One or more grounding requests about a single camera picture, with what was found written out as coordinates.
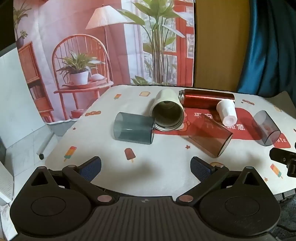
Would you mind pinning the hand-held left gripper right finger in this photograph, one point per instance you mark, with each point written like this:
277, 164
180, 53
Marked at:
200, 168

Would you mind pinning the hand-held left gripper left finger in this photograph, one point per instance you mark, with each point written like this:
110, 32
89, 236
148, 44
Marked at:
90, 168

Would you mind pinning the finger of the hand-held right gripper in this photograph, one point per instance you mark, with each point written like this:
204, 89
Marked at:
282, 154

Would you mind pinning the grey translucent cup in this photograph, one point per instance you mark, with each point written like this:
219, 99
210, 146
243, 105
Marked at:
264, 127

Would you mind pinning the brown translucent cup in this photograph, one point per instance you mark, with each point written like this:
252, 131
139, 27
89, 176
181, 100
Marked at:
209, 136

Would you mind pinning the blue-grey translucent cup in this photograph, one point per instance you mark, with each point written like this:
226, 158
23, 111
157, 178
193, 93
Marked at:
133, 128

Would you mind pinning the small white cup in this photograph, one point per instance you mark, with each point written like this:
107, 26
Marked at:
226, 112

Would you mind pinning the cream cup with metal rim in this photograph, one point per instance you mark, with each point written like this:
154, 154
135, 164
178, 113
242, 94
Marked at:
167, 109

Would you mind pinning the printed white tablecloth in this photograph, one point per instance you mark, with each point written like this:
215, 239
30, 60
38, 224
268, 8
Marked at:
161, 148

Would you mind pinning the white rod with black tip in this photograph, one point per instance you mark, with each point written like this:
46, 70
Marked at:
45, 146

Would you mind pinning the red metallic bottle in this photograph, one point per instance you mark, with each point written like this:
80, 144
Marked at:
203, 99

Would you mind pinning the white perforated box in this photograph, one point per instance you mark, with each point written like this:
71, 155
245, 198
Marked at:
5, 180

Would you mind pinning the white board panel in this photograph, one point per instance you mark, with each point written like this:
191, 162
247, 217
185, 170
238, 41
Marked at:
16, 102

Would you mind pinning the blue curtain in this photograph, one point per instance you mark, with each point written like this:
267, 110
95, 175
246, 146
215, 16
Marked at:
268, 41

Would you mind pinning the printed room scene backdrop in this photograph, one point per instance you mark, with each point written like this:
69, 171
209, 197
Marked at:
111, 46

